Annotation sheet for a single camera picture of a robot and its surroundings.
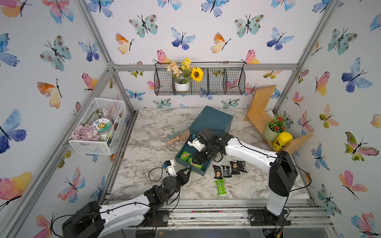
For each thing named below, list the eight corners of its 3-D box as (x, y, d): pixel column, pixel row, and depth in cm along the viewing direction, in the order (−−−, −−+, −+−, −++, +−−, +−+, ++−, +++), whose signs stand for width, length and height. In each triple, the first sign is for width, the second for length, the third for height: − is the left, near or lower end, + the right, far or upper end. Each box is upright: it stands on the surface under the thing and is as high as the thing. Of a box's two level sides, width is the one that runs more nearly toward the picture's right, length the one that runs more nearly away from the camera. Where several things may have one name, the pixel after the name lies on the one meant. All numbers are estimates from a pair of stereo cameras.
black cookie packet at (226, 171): (222, 177, 89) (223, 176, 87) (221, 166, 93) (222, 165, 92) (231, 177, 89) (231, 176, 87) (229, 166, 93) (230, 165, 92)
